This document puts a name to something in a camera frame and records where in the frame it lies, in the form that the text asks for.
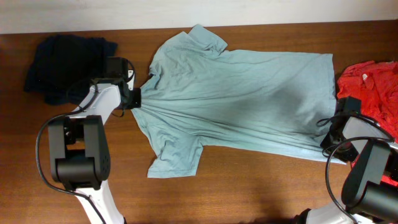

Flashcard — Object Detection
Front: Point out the light blue t-shirt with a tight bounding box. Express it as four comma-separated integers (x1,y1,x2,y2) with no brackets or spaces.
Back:
132,25,336,179

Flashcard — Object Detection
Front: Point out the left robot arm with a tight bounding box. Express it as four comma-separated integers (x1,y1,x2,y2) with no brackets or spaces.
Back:
41,57,141,223

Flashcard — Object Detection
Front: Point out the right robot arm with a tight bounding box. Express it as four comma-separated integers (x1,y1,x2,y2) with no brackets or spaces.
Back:
293,96,397,224

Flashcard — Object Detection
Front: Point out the folded dark navy garment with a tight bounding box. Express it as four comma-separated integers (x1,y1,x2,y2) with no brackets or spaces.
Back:
24,35,118,105

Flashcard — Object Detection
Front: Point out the red t-shirt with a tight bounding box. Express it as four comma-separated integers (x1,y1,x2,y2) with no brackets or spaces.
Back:
336,60,398,187

